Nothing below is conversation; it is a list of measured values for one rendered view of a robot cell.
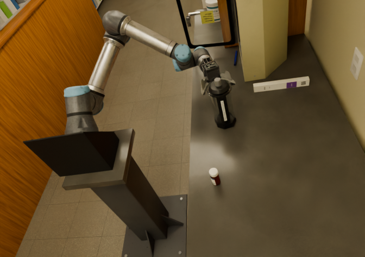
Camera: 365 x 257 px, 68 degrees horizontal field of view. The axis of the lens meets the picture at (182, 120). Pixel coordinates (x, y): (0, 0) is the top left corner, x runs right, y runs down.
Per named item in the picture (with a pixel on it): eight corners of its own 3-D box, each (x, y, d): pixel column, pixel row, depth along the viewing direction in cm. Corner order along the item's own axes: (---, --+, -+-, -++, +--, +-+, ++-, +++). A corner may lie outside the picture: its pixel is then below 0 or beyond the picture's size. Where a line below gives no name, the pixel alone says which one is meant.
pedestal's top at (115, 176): (65, 190, 134) (61, 186, 132) (83, 140, 156) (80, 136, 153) (125, 183, 128) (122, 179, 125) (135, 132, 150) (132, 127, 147)
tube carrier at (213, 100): (239, 124, 129) (234, 90, 114) (218, 131, 129) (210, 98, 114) (232, 109, 137) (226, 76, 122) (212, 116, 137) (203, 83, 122)
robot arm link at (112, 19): (102, -3, 126) (196, 44, 123) (109, 8, 137) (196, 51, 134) (90, 18, 126) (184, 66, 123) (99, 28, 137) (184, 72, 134)
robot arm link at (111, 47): (67, 108, 134) (108, 8, 137) (80, 112, 149) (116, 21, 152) (89, 117, 134) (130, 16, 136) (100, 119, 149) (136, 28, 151)
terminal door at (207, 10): (236, 44, 168) (227, -23, 140) (188, 49, 178) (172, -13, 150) (236, 43, 168) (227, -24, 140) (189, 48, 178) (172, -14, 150)
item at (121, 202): (120, 263, 194) (45, 207, 130) (131, 200, 227) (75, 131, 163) (186, 259, 184) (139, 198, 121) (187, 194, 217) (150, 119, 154)
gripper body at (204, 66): (203, 71, 122) (197, 59, 131) (207, 86, 127) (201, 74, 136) (219, 66, 121) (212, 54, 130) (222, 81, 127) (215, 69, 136)
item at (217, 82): (233, 93, 116) (231, 82, 112) (212, 100, 116) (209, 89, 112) (226, 81, 123) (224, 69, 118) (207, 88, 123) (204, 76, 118)
